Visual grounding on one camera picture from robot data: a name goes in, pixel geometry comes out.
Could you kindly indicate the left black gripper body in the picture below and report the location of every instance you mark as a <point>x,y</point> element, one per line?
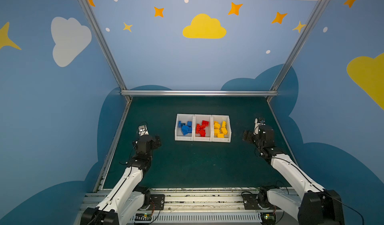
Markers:
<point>148,139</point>

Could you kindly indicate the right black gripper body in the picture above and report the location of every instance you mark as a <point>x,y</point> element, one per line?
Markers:
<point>261,130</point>

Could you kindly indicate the blue lego brick top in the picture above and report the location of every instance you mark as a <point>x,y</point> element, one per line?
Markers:
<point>185,130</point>

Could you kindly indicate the red lego brick low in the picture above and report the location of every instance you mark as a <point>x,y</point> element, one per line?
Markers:
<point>202,133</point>

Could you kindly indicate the long red lego brick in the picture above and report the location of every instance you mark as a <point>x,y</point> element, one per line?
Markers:
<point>198,128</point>

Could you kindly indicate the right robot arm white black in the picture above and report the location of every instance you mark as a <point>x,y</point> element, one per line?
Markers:
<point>312,204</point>

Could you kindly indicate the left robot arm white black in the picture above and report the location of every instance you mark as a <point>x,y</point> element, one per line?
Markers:
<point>127,197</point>

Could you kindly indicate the right white plastic bin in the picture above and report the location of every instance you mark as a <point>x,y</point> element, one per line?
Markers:
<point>219,119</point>

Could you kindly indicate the white plastic bin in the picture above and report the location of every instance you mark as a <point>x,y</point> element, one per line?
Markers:
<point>184,118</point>
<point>219,119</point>
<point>209,129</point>

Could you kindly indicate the left white plastic bin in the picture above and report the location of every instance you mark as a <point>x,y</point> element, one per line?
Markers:
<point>184,118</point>

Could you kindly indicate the middle white plastic bin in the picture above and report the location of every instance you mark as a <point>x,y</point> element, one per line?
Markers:
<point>209,129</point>

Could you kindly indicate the left circuit board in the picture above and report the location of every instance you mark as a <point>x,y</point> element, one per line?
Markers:
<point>143,217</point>

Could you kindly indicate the circuit board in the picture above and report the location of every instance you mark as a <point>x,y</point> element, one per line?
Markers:
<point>268,219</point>
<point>143,217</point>

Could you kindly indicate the right circuit board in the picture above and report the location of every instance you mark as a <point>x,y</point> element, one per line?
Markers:
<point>268,219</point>

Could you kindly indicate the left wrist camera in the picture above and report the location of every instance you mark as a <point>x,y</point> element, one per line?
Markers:
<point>143,130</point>

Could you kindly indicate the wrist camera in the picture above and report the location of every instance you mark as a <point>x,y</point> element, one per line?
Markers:
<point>143,130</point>
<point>258,123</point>

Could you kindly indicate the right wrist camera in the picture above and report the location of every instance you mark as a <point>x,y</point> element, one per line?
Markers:
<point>258,123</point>

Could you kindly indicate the aluminium frame back bar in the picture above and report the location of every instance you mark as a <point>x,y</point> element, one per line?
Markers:
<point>171,93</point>

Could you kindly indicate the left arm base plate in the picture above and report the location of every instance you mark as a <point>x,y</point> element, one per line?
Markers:
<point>153,202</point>

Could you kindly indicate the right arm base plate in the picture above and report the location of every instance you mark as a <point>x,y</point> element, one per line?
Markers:
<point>257,202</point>

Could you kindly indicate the aluminium mounting rail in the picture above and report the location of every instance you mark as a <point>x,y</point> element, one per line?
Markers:
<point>214,199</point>

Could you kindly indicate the aluminium frame left post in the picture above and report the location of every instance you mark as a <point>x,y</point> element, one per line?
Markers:
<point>88,11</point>

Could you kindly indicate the aluminium frame post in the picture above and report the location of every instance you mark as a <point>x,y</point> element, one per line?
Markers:
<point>88,11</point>
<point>304,35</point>

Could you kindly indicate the aluminium frame right post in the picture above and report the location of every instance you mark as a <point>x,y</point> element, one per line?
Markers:
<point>304,35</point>

